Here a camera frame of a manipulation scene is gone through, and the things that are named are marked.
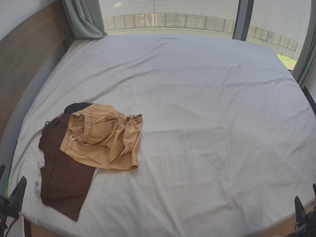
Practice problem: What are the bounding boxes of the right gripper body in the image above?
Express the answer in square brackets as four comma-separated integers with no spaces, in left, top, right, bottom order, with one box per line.
[296,208,316,237]

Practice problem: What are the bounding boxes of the black garment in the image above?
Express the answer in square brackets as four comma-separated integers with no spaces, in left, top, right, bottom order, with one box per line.
[64,103,93,115]

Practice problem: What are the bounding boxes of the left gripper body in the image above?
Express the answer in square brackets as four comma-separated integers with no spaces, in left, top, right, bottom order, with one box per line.
[0,194,21,220]

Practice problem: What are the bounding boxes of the grey-green curtain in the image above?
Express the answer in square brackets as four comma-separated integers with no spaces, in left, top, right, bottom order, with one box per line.
[59,0,108,39]

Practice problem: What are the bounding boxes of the tan shorts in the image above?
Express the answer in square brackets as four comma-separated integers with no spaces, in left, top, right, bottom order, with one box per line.
[59,103,144,170]

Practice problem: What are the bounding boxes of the brown shorts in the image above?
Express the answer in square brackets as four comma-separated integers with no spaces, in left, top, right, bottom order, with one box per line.
[38,115,95,222]

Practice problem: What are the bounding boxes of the window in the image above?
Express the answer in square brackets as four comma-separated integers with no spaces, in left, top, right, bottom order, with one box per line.
[95,0,316,108]

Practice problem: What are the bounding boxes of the bed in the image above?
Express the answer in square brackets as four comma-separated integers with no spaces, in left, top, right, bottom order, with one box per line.
[0,0,316,237]

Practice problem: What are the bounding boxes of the white garment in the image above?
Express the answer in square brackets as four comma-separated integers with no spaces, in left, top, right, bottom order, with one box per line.
[34,161,103,197]

